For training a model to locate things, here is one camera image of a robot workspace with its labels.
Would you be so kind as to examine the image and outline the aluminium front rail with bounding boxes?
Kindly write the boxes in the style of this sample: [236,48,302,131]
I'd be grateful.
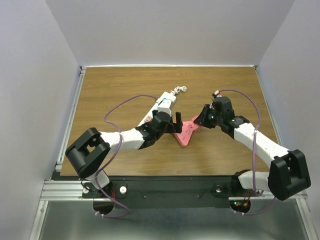
[39,179,95,201]

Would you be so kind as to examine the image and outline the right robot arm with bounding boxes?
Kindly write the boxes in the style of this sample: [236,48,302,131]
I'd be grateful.
[193,96,311,201]

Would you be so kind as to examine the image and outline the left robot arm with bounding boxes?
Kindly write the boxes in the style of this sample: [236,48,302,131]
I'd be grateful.
[65,111,183,197]

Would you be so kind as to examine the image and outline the white power strip cord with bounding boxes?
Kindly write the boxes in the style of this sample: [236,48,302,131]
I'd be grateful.
[169,85,188,96]

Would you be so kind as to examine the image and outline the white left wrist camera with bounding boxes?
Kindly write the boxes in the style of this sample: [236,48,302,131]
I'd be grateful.
[157,99,173,117]

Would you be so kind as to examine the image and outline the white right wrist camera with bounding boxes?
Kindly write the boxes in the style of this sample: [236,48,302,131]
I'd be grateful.
[212,90,222,99]

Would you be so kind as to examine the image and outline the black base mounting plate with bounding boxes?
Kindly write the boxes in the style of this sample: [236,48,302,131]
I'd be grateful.
[51,175,270,210]

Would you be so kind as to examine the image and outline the aluminium left side rail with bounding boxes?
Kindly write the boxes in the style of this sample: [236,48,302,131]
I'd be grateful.
[54,66,87,172]

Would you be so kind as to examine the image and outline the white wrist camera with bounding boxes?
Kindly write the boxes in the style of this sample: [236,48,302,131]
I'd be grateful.
[157,99,173,117]
[212,90,222,99]

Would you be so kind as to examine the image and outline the pink triangular power strip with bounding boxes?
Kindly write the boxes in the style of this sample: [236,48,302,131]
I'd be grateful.
[173,115,201,148]

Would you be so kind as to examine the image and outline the aluminium rail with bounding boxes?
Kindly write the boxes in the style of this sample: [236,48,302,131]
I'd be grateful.
[253,65,310,200]
[54,66,87,172]
[39,179,95,201]

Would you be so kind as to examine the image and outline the aluminium right side rail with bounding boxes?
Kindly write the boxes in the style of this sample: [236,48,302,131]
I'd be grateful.
[253,65,310,200]

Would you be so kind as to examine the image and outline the white multicolour power strip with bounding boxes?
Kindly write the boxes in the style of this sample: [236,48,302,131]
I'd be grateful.
[137,91,177,126]

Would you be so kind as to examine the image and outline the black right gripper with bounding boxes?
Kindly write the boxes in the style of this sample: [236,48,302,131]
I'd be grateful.
[193,103,223,128]

